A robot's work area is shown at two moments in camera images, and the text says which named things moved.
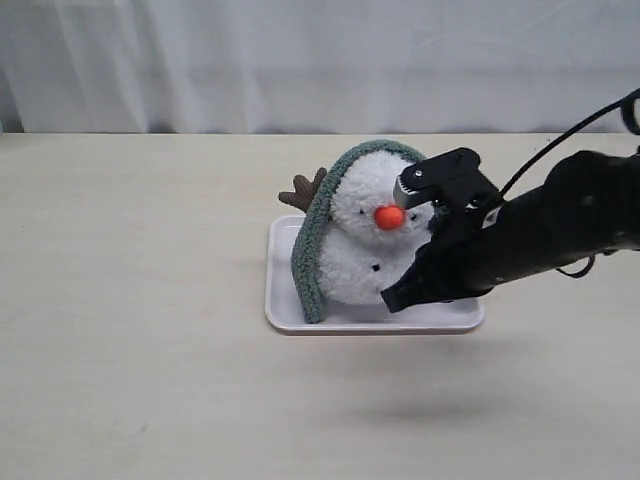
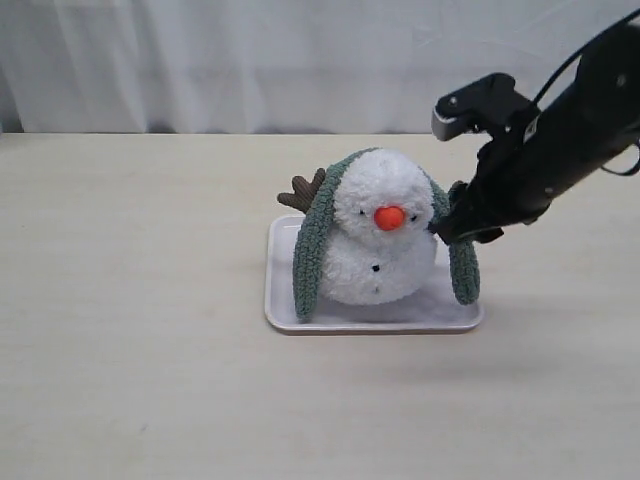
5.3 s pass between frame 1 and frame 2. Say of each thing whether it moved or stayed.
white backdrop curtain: stayed
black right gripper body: moved
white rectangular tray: stayed
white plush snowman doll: stayed
